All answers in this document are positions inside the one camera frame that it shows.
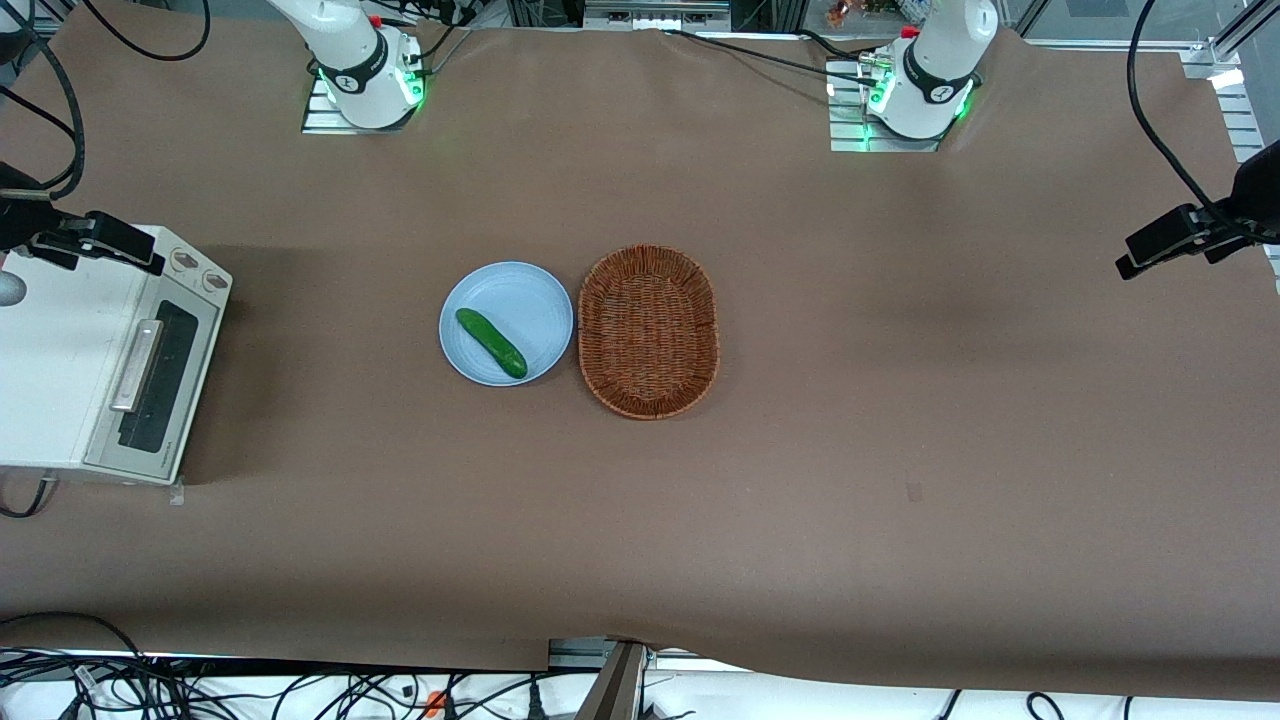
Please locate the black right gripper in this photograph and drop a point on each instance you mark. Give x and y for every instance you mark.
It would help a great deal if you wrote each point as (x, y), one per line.
(16, 216)

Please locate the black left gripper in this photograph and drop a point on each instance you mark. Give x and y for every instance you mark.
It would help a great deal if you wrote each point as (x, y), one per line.
(1256, 196)

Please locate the toaster oven glass door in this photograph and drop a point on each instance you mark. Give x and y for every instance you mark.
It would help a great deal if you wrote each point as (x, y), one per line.
(165, 400)

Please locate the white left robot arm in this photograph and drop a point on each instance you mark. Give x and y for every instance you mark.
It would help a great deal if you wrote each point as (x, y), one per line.
(940, 55)

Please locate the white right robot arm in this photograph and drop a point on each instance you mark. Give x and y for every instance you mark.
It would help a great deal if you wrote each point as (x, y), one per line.
(350, 45)

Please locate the round oven control knob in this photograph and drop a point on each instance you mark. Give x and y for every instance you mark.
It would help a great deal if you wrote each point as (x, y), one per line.
(184, 261)
(214, 281)

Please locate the white toaster oven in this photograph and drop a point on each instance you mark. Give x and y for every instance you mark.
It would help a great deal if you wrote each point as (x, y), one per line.
(50, 370)

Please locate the clear plastic oven stop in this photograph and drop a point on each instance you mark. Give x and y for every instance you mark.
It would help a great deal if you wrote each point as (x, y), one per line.
(177, 493)

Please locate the green cucumber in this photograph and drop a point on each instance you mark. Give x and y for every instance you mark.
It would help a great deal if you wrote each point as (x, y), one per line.
(490, 342)

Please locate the light blue round plate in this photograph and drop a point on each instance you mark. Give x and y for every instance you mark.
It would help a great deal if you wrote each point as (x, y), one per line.
(525, 300)

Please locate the brown paper table cover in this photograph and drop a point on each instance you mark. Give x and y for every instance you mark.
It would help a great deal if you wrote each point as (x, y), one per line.
(800, 520)

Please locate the brown oval wicker basket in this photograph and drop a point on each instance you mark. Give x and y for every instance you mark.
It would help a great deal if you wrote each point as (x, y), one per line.
(648, 335)

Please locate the aluminium corner frame profile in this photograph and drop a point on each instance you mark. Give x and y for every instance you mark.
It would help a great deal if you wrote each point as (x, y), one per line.
(1235, 95)

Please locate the aluminium arm base plate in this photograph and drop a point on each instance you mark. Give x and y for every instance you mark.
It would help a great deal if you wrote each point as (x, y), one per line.
(845, 125)
(312, 115)

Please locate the aluminium camera mount post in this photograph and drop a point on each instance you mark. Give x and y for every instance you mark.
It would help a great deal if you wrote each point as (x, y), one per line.
(615, 690)

